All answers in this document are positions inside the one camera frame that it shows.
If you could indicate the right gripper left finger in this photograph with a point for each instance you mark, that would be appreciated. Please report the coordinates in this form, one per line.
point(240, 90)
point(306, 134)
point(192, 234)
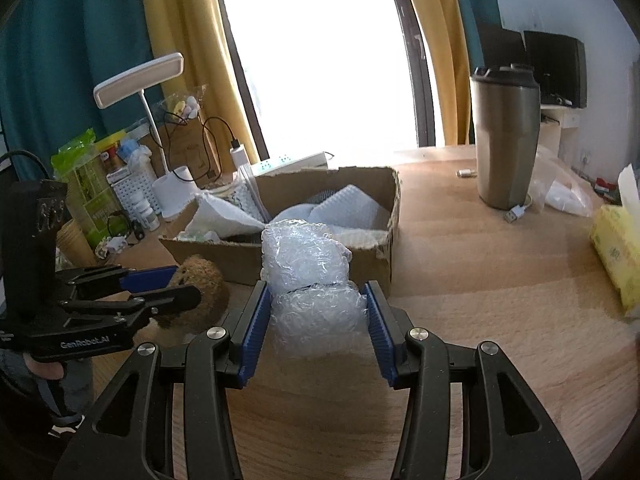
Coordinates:
point(128, 432)

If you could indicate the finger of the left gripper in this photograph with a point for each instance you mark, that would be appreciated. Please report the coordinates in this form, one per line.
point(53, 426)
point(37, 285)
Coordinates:
point(169, 300)
point(109, 280)

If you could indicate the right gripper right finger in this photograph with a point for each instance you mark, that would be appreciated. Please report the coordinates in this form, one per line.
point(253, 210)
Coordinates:
point(506, 431)

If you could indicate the white tissue pack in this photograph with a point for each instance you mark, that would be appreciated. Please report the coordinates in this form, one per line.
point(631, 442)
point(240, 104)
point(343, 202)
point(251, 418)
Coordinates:
point(216, 220)

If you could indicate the bubble wrap bundle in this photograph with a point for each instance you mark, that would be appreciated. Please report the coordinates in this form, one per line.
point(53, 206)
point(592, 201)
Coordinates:
point(316, 309)

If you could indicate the right hand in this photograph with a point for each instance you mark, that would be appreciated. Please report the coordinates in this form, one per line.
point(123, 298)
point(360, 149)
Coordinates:
point(47, 371)

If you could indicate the stack of paper cups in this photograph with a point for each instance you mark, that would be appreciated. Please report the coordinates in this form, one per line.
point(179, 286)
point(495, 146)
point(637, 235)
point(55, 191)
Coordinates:
point(72, 243)

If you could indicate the small white plug adapter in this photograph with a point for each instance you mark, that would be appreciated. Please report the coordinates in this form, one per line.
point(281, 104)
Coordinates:
point(111, 246)

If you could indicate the white pill bottle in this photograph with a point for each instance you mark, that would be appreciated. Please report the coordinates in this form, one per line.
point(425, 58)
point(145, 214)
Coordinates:
point(147, 215)

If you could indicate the white perforated basket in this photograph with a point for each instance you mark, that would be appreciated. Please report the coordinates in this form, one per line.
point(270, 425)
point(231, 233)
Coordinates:
point(125, 183)

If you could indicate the green snack bag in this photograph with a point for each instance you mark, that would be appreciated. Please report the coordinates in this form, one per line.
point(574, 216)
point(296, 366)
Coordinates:
point(90, 199)

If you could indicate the white desk lamp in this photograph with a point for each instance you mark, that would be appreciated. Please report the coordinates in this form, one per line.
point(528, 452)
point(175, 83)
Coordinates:
point(175, 188)

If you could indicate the white charger adapter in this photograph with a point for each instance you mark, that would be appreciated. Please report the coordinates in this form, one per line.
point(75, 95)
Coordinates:
point(239, 155)

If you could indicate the yellow tissue pack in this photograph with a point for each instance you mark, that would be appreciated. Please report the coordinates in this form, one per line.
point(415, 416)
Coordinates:
point(614, 237)

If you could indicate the white power strip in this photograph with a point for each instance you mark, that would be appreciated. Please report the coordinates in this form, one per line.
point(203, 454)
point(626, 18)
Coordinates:
point(285, 163)

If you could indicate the clear plastic bag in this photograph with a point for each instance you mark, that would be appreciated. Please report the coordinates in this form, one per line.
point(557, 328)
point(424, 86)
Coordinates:
point(554, 184)

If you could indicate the yellow left curtain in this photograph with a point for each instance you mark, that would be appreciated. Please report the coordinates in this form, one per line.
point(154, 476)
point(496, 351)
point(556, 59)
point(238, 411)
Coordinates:
point(195, 29)

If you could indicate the yellow curtain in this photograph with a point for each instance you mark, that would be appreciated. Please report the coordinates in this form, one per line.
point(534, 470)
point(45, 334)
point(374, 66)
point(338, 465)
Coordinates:
point(195, 29)
point(442, 27)

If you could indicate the steel travel mug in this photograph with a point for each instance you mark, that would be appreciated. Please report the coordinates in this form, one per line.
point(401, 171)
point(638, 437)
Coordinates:
point(506, 122)

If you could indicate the black monitor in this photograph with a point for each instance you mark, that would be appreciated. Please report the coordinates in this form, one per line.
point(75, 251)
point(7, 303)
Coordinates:
point(558, 61)

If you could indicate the yellow right curtain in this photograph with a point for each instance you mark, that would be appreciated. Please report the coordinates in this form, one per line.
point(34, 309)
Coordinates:
point(442, 27)

